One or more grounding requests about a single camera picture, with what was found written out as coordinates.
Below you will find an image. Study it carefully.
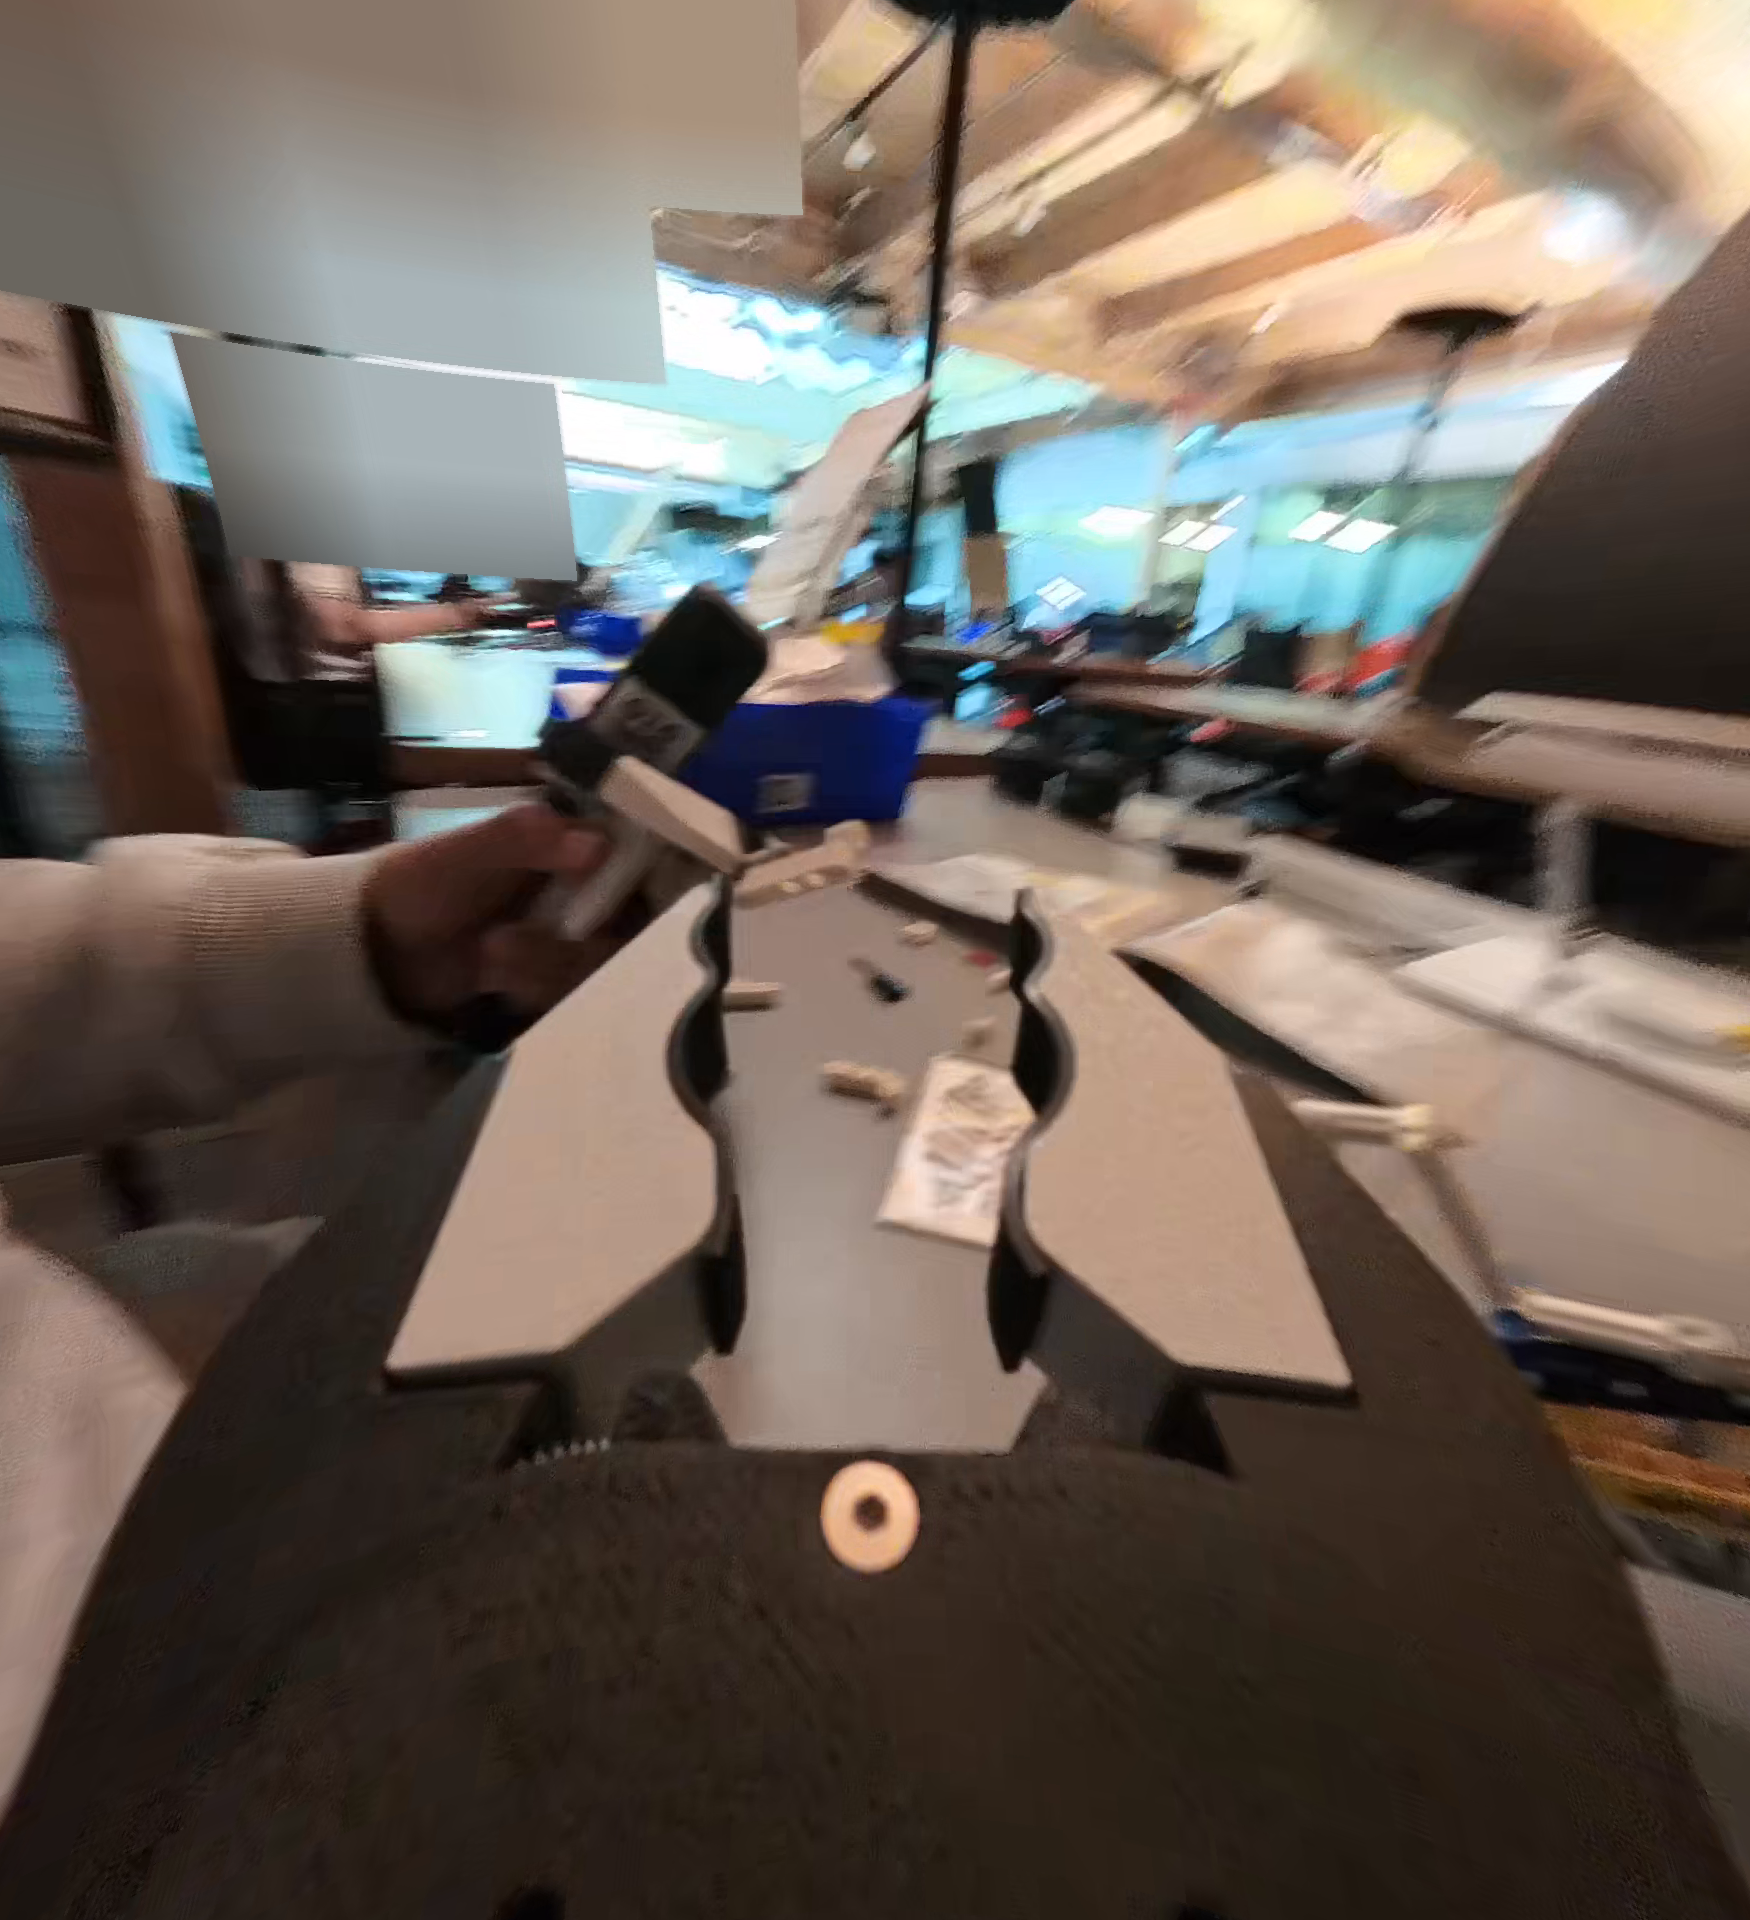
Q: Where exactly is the blue plastic bin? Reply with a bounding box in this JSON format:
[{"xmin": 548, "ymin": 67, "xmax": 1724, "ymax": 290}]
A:
[{"xmin": 548, "ymin": 691, "xmax": 938, "ymax": 828}]

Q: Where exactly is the zebra sticker sheet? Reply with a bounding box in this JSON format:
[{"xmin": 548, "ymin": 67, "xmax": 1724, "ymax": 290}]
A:
[{"xmin": 874, "ymin": 1053, "xmax": 1043, "ymax": 1251}]

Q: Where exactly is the yellow black lego model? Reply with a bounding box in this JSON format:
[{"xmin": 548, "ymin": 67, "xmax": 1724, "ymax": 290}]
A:
[{"xmin": 1287, "ymin": 1095, "xmax": 1750, "ymax": 1561}]

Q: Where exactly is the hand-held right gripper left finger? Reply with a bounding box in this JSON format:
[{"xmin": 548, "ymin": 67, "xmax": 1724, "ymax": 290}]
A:
[{"xmin": 382, "ymin": 878, "xmax": 751, "ymax": 1390}]

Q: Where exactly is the black floor lamp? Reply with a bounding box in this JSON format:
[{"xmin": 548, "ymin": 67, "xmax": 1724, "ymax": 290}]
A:
[{"xmin": 1389, "ymin": 305, "xmax": 1528, "ymax": 489}]

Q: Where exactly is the black stand pole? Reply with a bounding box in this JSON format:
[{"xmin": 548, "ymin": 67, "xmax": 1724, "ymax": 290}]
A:
[{"xmin": 888, "ymin": 0, "xmax": 1078, "ymax": 670}]

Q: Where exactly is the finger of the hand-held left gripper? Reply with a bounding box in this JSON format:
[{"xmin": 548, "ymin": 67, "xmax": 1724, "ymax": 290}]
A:
[{"xmin": 597, "ymin": 754, "xmax": 751, "ymax": 881}]

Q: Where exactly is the lego instruction booklet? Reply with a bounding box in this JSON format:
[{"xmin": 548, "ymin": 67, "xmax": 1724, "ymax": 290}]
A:
[{"xmin": 875, "ymin": 852, "xmax": 1750, "ymax": 1165}]

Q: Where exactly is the person's left hand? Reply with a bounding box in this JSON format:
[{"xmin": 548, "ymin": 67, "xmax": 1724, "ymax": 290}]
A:
[{"xmin": 363, "ymin": 803, "xmax": 616, "ymax": 1053}]

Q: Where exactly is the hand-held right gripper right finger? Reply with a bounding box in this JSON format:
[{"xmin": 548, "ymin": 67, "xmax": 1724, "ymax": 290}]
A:
[{"xmin": 986, "ymin": 886, "xmax": 1358, "ymax": 1405}]

